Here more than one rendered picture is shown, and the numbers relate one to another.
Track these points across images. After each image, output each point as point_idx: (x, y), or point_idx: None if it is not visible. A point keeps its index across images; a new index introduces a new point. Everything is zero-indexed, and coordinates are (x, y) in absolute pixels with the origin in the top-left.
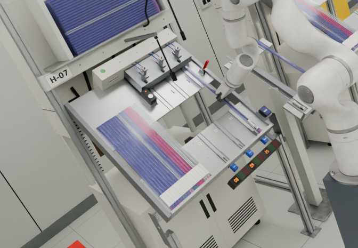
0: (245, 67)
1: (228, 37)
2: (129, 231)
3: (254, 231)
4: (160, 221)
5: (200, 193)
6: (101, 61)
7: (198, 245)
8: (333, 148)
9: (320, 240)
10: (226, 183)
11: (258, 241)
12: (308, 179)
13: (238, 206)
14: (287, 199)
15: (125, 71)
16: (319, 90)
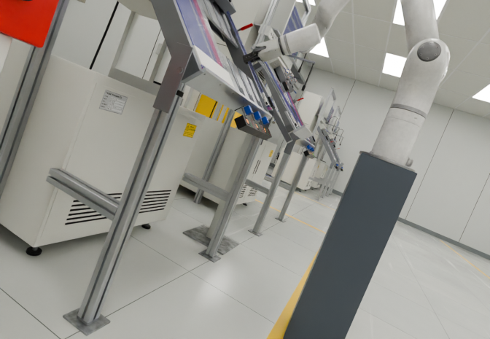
0: (319, 34)
1: None
2: (24, 98)
3: (142, 232)
4: (104, 110)
5: (214, 98)
6: None
7: (103, 190)
8: (391, 127)
9: (221, 267)
10: (171, 151)
11: (148, 242)
12: None
13: (158, 187)
14: (181, 225)
15: None
16: (446, 52)
